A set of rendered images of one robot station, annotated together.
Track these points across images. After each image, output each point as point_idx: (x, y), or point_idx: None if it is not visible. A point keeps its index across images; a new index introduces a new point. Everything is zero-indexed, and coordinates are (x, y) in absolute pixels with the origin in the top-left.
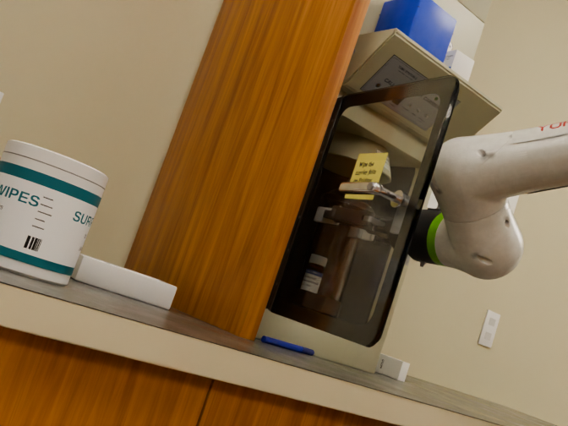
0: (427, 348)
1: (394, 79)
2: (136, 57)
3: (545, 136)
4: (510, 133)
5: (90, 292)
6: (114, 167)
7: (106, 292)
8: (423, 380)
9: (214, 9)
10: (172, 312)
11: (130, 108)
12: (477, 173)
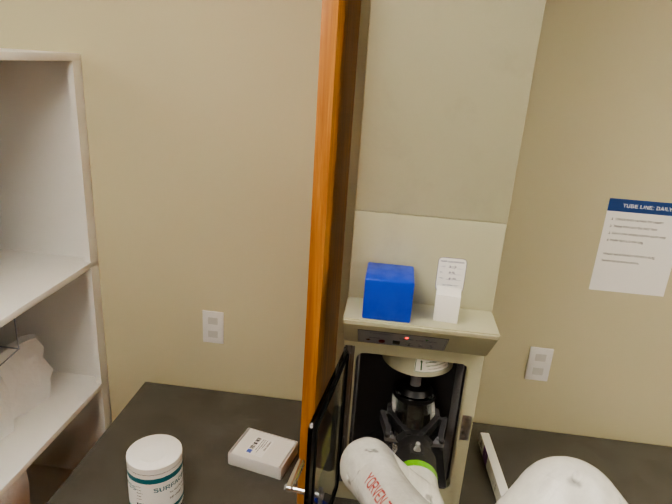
0: (653, 413)
1: (376, 336)
2: (292, 264)
3: (362, 491)
4: (360, 468)
5: (198, 503)
6: (302, 334)
7: (235, 478)
8: (634, 450)
9: None
10: (278, 485)
11: (299, 296)
12: (349, 489)
